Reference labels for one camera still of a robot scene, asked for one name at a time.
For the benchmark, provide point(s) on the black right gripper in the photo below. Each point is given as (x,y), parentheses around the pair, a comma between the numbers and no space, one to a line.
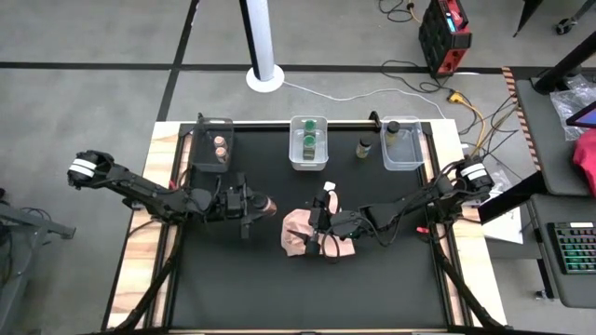
(342,222)

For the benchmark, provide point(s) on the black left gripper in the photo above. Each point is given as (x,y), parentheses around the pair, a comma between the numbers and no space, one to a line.
(247,205)

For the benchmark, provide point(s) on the small glass jar orange label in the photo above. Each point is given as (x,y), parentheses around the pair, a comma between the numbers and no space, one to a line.
(221,154)

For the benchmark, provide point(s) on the green label spice jar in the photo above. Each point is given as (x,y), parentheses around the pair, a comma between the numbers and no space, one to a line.
(309,125)
(308,142)

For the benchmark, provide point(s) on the yellow label jar black lid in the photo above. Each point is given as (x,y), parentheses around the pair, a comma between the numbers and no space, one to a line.
(363,150)
(392,130)

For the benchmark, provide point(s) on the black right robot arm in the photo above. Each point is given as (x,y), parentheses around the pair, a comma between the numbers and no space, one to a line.
(400,207)

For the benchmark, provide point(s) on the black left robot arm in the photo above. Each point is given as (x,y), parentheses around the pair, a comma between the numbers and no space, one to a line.
(139,188)

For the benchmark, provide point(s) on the pink cloth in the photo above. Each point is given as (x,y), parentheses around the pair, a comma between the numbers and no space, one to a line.
(293,232)

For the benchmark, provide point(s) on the white translucent plastic bin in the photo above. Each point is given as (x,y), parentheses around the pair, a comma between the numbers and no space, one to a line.
(298,160)

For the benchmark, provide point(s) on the grey translucent plastic bin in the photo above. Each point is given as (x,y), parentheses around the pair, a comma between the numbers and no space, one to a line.
(205,160)

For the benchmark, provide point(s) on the clear plastic bin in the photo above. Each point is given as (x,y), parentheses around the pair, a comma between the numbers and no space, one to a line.
(410,153)

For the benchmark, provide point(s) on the white tower fan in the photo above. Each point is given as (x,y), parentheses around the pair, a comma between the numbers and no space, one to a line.
(261,37)

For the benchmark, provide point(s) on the white paper sheet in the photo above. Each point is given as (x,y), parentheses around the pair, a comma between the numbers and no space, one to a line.
(505,230)

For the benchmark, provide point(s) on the black bar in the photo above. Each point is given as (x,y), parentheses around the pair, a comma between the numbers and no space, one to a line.
(512,197)

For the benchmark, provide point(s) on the red black power station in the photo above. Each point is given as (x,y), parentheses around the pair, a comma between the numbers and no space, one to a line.
(437,42)

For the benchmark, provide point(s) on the striped hazard tape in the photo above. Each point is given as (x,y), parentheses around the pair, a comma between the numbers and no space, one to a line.
(520,116)

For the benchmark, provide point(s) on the grey desk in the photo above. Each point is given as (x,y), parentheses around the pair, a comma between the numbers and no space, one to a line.
(549,153)
(540,279)

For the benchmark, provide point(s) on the grey metal stand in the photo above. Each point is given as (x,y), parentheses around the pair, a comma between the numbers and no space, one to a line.
(28,223)

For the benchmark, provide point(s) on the backlit black keyboard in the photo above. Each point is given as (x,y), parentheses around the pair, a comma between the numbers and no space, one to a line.
(575,251)

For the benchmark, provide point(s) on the red cloth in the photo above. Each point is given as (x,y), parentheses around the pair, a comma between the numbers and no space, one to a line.
(587,163)

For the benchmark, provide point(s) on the clear plastic bag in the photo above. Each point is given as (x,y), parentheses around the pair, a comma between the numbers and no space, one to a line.
(565,100)

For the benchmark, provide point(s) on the tablet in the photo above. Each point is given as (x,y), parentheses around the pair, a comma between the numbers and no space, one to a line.
(586,117)

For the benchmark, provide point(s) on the black pole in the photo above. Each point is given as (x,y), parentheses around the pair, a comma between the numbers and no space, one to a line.
(568,60)

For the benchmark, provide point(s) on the black chair base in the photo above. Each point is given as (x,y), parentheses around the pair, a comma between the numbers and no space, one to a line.
(565,25)

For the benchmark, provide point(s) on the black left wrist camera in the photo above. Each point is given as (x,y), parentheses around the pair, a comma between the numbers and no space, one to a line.
(233,203)

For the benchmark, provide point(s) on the black aluminium rig frame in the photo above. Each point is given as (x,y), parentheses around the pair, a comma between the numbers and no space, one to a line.
(261,126)

